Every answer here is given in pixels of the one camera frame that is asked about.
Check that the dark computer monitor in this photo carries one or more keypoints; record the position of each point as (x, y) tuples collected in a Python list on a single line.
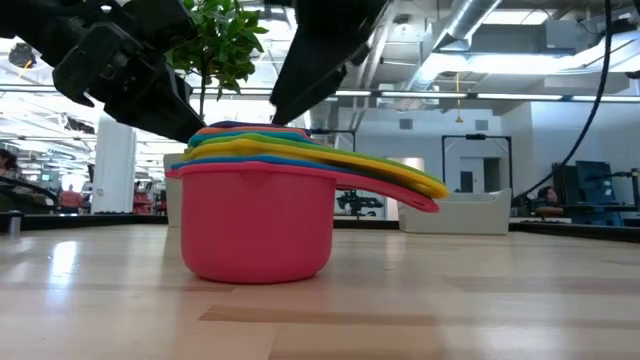
[(595, 182)]

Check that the large red measuring cup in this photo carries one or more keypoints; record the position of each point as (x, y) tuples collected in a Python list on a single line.
[(255, 230)]

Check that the white plant pot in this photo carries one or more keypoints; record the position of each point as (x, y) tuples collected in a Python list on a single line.
[(172, 200)]

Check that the red storage rack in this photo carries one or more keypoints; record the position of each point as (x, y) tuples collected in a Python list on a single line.
[(142, 202)]

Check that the small indigo measuring cup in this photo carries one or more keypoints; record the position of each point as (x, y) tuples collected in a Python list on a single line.
[(240, 123)]

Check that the yellow measuring cup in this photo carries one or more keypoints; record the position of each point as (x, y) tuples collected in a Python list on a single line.
[(350, 164)]

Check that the orange measuring cup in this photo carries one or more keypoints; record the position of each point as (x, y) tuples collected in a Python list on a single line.
[(250, 129)]

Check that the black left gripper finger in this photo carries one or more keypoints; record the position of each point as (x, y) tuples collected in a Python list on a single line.
[(155, 105)]

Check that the background black robot arm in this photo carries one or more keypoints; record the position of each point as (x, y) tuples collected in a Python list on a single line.
[(357, 202)]

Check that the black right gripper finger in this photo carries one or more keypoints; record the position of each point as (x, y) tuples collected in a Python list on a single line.
[(315, 65)]

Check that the green measuring cup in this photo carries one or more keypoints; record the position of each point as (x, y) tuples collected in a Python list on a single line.
[(350, 155)]

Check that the seated person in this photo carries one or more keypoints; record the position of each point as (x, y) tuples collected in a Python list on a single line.
[(550, 197)]

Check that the green leafy plant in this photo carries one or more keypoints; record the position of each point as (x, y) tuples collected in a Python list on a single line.
[(225, 45)]

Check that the blue measuring cup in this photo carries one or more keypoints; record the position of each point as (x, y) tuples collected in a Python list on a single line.
[(260, 159)]

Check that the small grey metal cylinder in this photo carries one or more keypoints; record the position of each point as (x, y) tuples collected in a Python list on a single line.
[(15, 224)]

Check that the black aluminium table frame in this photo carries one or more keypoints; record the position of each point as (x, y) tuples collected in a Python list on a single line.
[(135, 220)]

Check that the grey plastic basket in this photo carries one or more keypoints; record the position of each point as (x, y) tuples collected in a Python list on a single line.
[(460, 220)]

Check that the black ceiling-mounted device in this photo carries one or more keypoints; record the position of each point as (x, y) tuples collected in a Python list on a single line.
[(21, 55)]

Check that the white pillar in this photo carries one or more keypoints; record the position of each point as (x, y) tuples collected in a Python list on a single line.
[(115, 170)]

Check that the smooth silver ventilation duct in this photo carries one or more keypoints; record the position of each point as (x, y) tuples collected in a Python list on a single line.
[(460, 25)]

